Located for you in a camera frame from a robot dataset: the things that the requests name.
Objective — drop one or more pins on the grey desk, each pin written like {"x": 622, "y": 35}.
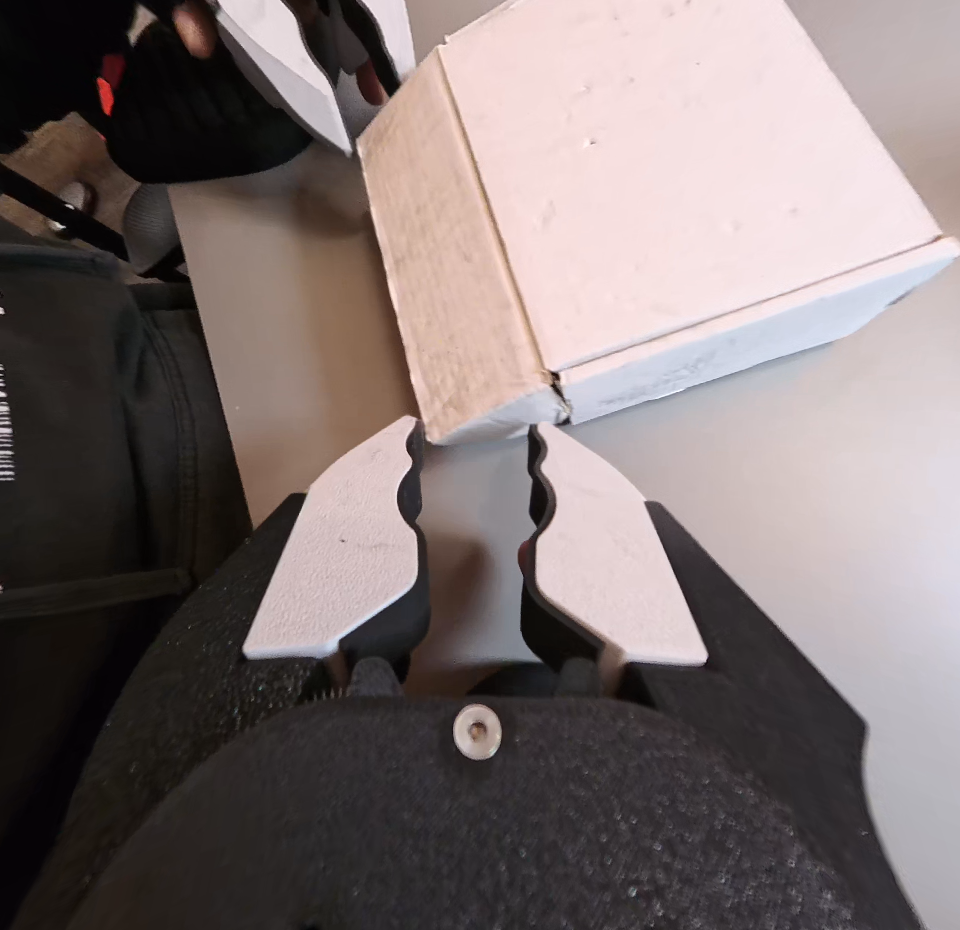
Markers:
{"x": 787, "y": 532}

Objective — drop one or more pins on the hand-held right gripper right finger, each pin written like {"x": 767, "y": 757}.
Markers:
{"x": 615, "y": 570}

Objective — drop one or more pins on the person's right hand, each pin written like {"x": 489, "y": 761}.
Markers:
{"x": 526, "y": 558}

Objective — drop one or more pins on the white cardboard box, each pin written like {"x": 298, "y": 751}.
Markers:
{"x": 675, "y": 179}

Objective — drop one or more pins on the black chair frame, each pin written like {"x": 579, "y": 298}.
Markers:
{"x": 75, "y": 217}

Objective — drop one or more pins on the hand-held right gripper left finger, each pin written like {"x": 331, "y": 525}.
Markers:
{"x": 337, "y": 562}

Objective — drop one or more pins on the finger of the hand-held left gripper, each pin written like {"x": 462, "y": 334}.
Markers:
{"x": 379, "y": 7}
{"x": 277, "y": 44}

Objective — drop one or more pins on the black wrist rest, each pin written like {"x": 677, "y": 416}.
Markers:
{"x": 517, "y": 679}

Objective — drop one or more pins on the person's left forearm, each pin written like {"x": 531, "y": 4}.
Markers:
{"x": 45, "y": 44}

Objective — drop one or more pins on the person's black clothing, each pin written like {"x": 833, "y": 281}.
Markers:
{"x": 75, "y": 382}

